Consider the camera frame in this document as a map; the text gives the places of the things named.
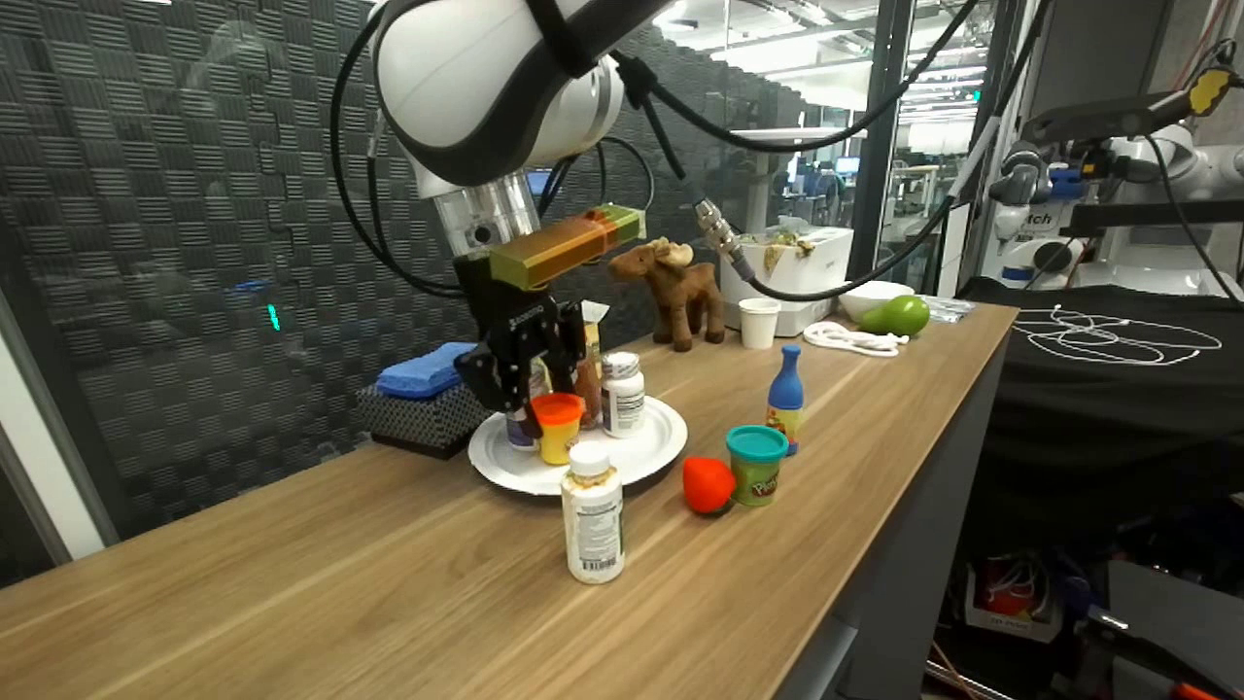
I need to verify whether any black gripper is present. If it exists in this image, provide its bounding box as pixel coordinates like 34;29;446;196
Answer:
456;257;586;410

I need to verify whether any orange lid play-doh tub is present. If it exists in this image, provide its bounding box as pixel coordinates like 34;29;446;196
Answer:
528;394;585;466

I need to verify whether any tall white supplement bottle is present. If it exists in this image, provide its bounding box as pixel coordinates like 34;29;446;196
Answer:
560;443;625;584

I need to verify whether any teal lid play-doh tub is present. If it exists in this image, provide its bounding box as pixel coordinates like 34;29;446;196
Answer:
726;422;788;505

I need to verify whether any brown spice jar red lid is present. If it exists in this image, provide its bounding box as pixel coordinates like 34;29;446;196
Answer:
576;300;612;427

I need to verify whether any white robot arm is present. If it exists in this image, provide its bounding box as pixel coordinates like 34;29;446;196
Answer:
367;0;668;410

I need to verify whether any white paper plate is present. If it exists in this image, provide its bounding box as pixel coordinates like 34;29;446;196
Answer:
467;396;690;496

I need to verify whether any red strawberry toy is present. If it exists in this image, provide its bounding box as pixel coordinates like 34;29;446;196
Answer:
683;453;735;517

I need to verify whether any blue folded cloth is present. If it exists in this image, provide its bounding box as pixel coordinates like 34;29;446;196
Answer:
376;342;467;400

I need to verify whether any grey mesh tray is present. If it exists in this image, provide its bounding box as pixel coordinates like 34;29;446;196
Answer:
358;384;486;453

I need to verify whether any brown moose plush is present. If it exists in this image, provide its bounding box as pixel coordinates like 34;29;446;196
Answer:
612;238;726;353

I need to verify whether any white paper cup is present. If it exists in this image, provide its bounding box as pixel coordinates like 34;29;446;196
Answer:
739;300;780;349

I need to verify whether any blue toy bottle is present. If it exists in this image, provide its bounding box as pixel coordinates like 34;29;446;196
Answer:
766;342;804;453

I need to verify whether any white bowl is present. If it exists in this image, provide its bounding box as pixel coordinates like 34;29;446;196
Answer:
836;281;915;324

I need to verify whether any green pear toy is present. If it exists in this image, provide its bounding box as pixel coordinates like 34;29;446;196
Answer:
855;296;931;334

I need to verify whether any white coiled rope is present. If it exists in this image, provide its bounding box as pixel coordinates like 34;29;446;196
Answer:
800;316;915;360

